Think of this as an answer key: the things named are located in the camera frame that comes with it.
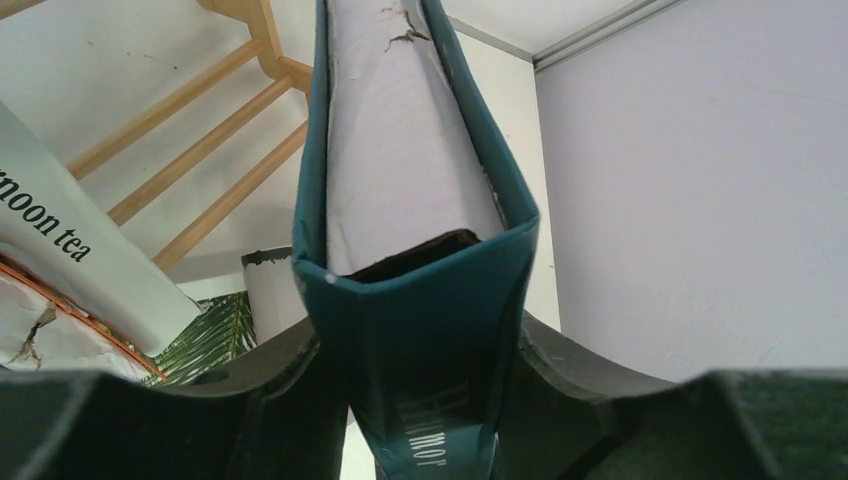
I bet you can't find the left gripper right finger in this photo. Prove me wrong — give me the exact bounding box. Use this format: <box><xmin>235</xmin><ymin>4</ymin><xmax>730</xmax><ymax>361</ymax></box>
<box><xmin>495</xmin><ymin>315</ymin><xmax>847</xmax><ymax>479</ymax></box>

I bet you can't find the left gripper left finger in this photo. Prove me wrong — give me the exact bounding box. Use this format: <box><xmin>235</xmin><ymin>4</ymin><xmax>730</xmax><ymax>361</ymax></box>
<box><xmin>1</xmin><ymin>320</ymin><xmax>347</xmax><ymax>479</ymax></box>

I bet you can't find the teal Humor book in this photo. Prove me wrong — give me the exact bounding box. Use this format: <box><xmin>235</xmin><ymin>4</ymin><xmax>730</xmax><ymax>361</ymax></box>
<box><xmin>292</xmin><ymin>1</ymin><xmax>540</xmax><ymax>479</ymax></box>

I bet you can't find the orange cover book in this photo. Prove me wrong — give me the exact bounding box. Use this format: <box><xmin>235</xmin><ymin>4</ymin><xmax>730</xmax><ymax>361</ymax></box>
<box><xmin>1</xmin><ymin>255</ymin><xmax>167</xmax><ymax>383</ymax></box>

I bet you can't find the coffee cover white book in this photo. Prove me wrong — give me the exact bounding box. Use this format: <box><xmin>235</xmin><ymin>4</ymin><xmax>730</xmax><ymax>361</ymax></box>
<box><xmin>1</xmin><ymin>106</ymin><xmax>200</xmax><ymax>356</ymax></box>

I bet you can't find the wooden book rack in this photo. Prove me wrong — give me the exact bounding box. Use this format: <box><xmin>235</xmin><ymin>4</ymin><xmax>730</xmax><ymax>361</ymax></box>
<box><xmin>0</xmin><ymin>0</ymin><xmax>316</xmax><ymax>273</ymax></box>

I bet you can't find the palm leaf white book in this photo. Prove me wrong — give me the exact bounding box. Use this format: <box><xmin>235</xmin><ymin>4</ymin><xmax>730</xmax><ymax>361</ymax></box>
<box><xmin>141</xmin><ymin>291</ymin><xmax>258</xmax><ymax>387</ymax></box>

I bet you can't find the grey white notebook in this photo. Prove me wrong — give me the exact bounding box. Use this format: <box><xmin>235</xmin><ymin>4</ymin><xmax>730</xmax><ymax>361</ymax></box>
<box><xmin>241</xmin><ymin>246</ymin><xmax>307</xmax><ymax>344</ymax></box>

